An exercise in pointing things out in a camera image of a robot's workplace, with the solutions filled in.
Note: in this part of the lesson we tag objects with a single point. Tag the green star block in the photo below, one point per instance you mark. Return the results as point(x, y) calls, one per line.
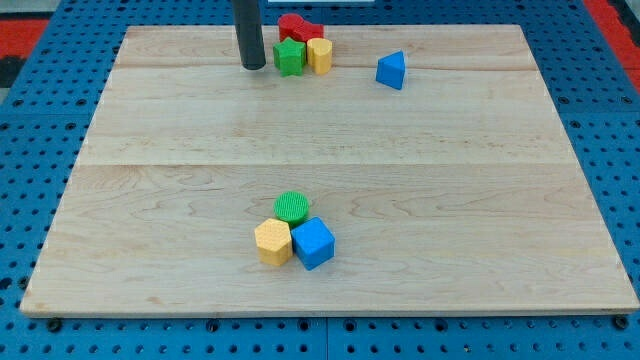
point(290, 57)

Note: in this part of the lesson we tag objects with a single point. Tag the blue triangle block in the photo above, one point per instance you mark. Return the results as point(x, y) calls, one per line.
point(391, 70)

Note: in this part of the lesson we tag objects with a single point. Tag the green cylinder block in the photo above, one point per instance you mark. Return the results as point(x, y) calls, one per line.
point(291, 207)

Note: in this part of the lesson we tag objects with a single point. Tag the blue cube block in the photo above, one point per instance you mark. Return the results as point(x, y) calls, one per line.
point(313, 243)

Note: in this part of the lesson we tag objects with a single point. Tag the yellow hexagon block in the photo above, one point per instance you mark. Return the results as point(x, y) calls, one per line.
point(274, 242)

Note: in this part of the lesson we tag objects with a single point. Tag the yellow heart block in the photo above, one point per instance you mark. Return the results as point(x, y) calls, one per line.
point(319, 55)

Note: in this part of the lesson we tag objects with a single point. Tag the light wooden board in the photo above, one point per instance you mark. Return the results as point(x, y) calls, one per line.
point(459, 195)

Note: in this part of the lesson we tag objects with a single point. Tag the red round block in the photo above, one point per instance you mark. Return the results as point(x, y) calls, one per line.
point(288, 24)

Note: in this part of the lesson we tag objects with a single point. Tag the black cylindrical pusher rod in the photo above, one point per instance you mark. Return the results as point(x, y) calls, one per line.
point(248, 26)

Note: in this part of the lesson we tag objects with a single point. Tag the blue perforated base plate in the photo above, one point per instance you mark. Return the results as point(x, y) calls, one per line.
point(48, 109)

